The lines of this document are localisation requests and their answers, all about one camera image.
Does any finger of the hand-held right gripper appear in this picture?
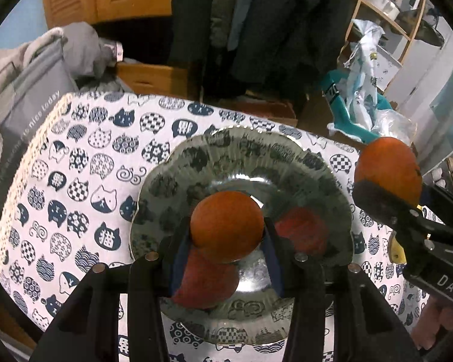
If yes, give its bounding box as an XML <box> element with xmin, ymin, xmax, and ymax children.
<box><xmin>352</xmin><ymin>179</ymin><xmax>424</xmax><ymax>231</ymax></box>
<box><xmin>420</xmin><ymin>186</ymin><xmax>453</xmax><ymax>227</ymax></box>

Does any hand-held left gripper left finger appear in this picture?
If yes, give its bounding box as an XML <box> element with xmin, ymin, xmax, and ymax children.
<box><xmin>30</xmin><ymin>215</ymin><xmax>192</xmax><ymax>362</ymax></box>

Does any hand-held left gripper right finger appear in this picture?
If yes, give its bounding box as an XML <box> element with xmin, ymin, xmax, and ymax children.
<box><xmin>262</xmin><ymin>222</ymin><xmax>418</xmax><ymax>362</ymax></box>

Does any orange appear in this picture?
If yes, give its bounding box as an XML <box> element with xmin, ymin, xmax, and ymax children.
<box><xmin>191</xmin><ymin>192</ymin><xmax>265</xmax><ymax>265</ymax></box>
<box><xmin>354</xmin><ymin>137</ymin><xmax>423</xmax><ymax>204</ymax></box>

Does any red apple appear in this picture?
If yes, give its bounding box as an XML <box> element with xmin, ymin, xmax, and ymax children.
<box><xmin>275</xmin><ymin>207</ymin><xmax>330</xmax><ymax>256</ymax></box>
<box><xmin>172</xmin><ymin>251</ymin><xmax>240</xmax><ymax>309</ymax></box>

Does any scalloped glass plate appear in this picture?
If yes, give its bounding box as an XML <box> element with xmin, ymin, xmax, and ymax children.
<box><xmin>130</xmin><ymin>126</ymin><xmax>357</xmax><ymax>345</ymax></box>

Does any person's right hand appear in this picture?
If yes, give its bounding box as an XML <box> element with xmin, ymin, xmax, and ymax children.
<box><xmin>411</xmin><ymin>296</ymin><xmax>453</xmax><ymax>351</ymax></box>

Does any shoe rack with shoes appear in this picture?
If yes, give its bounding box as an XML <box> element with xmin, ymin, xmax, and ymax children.
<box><xmin>430</xmin><ymin>155</ymin><xmax>453</xmax><ymax>188</ymax></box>

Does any clear plastic bag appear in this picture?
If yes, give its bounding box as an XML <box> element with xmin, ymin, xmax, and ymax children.
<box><xmin>370</xmin><ymin>109</ymin><xmax>418</xmax><ymax>148</ymax></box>

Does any plain cardboard box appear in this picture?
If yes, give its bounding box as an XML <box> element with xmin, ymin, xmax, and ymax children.
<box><xmin>298</xmin><ymin>92</ymin><xmax>365</xmax><ymax>149</ymax></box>

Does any teal plastic basket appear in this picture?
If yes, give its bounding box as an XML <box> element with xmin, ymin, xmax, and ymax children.
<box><xmin>321</xmin><ymin>70</ymin><xmax>394</xmax><ymax>143</ymax></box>

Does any white printed rice bag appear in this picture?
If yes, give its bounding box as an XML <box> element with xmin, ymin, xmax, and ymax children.
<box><xmin>338</xmin><ymin>19</ymin><xmax>388</xmax><ymax>131</ymax></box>

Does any white patterned drawer box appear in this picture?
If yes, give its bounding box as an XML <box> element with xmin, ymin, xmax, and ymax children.
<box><xmin>374</xmin><ymin>51</ymin><xmax>403</xmax><ymax>88</ymax></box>

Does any cat print tablecloth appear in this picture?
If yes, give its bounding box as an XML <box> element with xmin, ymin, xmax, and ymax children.
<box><xmin>0</xmin><ymin>92</ymin><xmax>439</xmax><ymax>362</ymax></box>

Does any wooden shelf rack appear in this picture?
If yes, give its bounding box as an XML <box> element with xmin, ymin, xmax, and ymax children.
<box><xmin>345</xmin><ymin>0</ymin><xmax>427</xmax><ymax>65</ymax></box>

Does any dark green hanging bag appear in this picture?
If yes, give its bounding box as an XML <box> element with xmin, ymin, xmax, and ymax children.
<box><xmin>399</xmin><ymin>8</ymin><xmax>445</xmax><ymax>45</ymax></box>

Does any wooden drawer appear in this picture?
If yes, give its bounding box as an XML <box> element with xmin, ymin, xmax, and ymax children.
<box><xmin>115</xmin><ymin>62</ymin><xmax>190</xmax><ymax>96</ymax></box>

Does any black coat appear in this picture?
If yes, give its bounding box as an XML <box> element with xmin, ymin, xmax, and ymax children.
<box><xmin>226</xmin><ymin>0</ymin><xmax>352</xmax><ymax>92</ymax></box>

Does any grey fabric bag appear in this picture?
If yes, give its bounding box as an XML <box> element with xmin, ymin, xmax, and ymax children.
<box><xmin>0</xmin><ymin>36</ymin><xmax>81</xmax><ymax>205</ymax></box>

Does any grey clothes pile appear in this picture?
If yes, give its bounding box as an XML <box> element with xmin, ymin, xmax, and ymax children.
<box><xmin>34</xmin><ymin>22</ymin><xmax>126</xmax><ymax>92</ymax></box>

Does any black jacket with grey panel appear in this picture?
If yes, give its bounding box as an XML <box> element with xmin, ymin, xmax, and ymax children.
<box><xmin>170</xmin><ymin>0</ymin><xmax>265</xmax><ymax>69</ymax></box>

